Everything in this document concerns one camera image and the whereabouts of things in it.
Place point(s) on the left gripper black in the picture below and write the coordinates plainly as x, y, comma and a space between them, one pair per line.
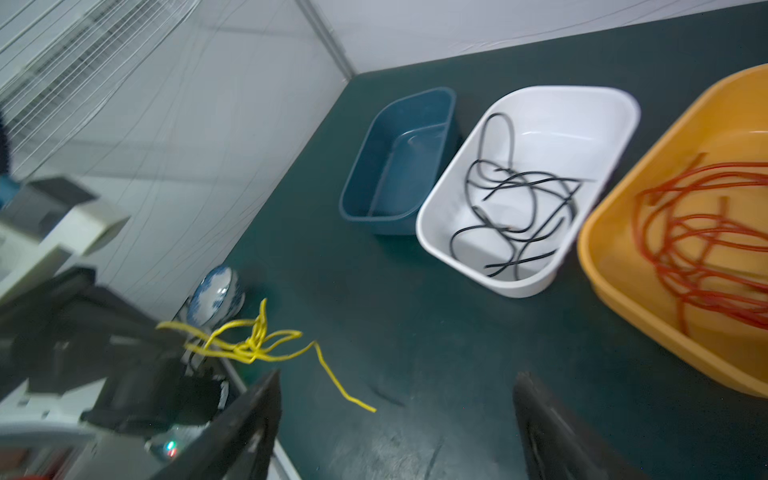
69, 332

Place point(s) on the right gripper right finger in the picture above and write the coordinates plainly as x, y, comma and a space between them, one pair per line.
557, 444

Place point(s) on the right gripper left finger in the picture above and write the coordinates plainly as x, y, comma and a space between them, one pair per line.
251, 421

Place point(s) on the blue white patterned plate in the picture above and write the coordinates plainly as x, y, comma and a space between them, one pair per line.
217, 299

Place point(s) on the yellow plastic bin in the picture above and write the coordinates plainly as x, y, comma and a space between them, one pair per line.
679, 247

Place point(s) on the white plastic bin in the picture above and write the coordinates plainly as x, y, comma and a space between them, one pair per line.
511, 202

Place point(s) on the blue plastic bin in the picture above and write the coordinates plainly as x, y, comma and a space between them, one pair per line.
406, 148

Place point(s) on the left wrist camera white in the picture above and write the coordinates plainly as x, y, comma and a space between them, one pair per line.
45, 222

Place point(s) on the white wire basket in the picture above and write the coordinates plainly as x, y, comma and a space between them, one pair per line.
62, 61

